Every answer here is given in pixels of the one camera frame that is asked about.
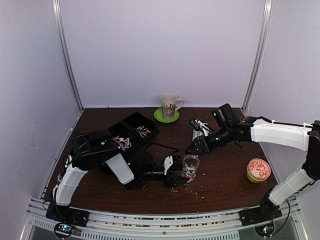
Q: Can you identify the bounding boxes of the metal candy scoop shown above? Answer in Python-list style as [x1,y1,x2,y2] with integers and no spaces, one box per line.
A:
[191,130,204,146]

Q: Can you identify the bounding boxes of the clear plastic jar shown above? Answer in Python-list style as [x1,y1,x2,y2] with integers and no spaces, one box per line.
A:
[181,154,200,183]

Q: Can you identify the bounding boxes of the black bin small lollipops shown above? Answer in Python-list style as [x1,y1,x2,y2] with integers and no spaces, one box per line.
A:
[120,112,160,144]

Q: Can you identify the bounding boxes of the black bin star candies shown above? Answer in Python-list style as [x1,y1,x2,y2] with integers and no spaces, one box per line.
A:
[98,162,111,173]

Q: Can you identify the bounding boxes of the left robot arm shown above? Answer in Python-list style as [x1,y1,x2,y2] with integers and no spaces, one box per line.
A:
[49,130,189,222]

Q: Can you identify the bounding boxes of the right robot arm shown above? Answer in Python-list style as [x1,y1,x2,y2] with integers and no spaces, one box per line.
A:
[185,103,320,221]

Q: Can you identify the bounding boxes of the green saucer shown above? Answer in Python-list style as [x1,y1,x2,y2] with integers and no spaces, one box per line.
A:
[153,108,180,123]

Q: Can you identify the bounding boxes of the ceramic mug coral pattern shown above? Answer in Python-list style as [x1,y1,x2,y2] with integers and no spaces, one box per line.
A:
[160,93,185,120]

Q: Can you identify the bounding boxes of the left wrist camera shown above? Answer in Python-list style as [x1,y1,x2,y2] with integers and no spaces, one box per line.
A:
[162,155,183,176]

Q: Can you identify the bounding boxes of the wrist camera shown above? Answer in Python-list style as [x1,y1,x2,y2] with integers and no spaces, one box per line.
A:
[162,155,183,176]
[188,118,215,137]

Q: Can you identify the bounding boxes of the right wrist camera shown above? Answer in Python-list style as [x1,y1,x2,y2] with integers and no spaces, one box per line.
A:
[188,118,215,137]

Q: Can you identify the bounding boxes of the aluminium front rail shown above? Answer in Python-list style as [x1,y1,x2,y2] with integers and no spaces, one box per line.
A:
[18,198,311,240]

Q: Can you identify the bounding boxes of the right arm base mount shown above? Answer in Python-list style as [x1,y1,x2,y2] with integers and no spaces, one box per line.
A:
[239,206,282,226]

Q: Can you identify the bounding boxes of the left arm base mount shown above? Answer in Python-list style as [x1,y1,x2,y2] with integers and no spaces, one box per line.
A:
[45,204,90,227]

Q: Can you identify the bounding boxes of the right aluminium corner post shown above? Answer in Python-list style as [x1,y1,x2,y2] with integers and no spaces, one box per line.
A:
[241,0,274,115]

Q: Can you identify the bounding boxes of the aluminium corner post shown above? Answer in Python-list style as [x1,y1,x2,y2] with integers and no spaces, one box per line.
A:
[241,0,274,115]
[52,0,84,112]

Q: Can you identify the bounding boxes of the left aluminium corner post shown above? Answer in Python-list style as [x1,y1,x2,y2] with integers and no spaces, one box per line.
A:
[52,0,84,112]

